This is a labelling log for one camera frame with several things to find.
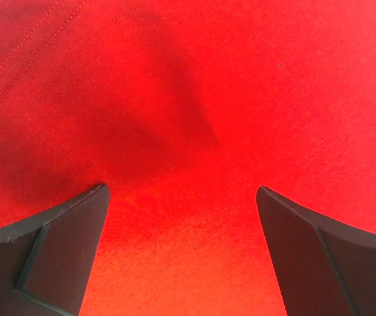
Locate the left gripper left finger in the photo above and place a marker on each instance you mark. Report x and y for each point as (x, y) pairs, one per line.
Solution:
(46, 259)

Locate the red t shirt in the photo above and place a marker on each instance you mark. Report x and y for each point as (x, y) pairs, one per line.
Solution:
(184, 109)

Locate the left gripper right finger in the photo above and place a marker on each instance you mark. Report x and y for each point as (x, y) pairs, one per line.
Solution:
(322, 266)

